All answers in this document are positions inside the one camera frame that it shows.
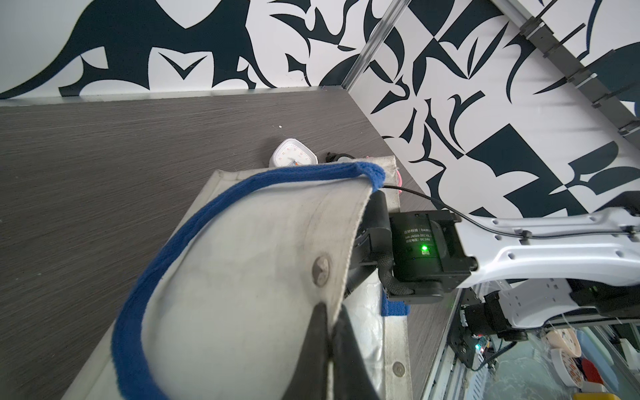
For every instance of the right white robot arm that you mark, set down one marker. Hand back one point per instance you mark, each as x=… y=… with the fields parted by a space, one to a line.
x=585 y=264

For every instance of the white square alarm clock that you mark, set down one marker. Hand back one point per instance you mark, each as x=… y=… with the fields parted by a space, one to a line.
x=290 y=153

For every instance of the white canvas bag blue handles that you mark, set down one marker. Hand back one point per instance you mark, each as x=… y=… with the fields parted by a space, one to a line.
x=223 y=309

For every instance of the pink alarm clock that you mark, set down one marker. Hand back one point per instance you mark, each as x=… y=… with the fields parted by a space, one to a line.
x=399 y=179

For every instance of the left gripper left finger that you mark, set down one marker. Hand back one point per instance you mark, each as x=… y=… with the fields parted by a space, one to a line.
x=310 y=377

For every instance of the black round alarm clock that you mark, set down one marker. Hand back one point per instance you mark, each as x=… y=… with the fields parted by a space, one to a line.
x=338 y=157

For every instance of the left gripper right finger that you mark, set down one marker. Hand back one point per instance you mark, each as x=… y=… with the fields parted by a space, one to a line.
x=350 y=377

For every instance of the grey wall hook rail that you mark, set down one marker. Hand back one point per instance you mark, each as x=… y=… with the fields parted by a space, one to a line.
x=596 y=46

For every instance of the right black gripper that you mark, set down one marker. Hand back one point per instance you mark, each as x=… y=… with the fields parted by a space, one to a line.
x=373 y=240

